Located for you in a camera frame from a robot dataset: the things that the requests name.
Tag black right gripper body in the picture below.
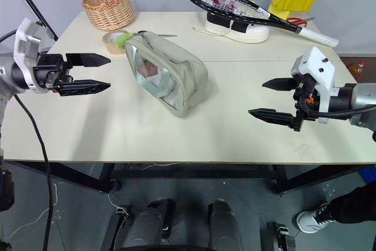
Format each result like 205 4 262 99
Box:
293 73 321 132

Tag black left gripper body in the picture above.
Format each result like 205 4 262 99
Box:
33 53 73 92

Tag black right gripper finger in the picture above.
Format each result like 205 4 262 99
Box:
248 108 298 129
261 78 300 92

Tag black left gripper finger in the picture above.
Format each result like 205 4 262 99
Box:
65 53 112 68
57 79 112 98

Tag pale green toiletry bag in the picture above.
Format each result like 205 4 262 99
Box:
124 31 209 119

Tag brown packing tape roll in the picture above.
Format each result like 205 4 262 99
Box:
102 29 130 55

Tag green tennis ball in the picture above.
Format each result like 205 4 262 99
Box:
115 34 133 50

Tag woven wicker basket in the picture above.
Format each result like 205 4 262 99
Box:
82 0 136 32

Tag yellow drink bottle red cap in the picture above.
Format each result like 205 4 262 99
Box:
348 61 367 82

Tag black tripod pole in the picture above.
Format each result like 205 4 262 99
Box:
7 0 59 42

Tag black tennis racket white grip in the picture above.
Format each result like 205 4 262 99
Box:
184 0 340 48

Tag blue plastic crate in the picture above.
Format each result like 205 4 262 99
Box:
360 166 376 186

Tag person's white sneaker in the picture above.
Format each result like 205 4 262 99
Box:
296 202 338 235

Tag person's black trouser leg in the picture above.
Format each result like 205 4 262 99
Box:
326 185 376 225

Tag grey right robot leg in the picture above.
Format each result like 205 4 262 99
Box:
207 198 244 251

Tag grey robot leg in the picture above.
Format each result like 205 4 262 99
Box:
122 198 174 249
207 198 244 251

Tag grey left robot leg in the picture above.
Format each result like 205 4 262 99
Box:
122 198 174 249

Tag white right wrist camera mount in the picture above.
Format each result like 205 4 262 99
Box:
290 46 336 125

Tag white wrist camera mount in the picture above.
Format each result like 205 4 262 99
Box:
13 18 48 94
290 46 336 125

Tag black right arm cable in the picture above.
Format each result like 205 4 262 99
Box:
296 97 376 118

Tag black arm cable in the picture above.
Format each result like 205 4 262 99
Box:
0 29 57 251
296 97 376 118

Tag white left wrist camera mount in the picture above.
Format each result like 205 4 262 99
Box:
13 18 48 94

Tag red handled scissors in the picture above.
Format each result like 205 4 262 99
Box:
286 16 315 28

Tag white sneaker black strap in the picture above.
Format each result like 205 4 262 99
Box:
204 11 270 44

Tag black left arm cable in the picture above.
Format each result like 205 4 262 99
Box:
0 29 57 251

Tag black table frame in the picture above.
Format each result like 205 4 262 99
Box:
5 161 376 195

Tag white string on floor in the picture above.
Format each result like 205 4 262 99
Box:
5 161 180 242

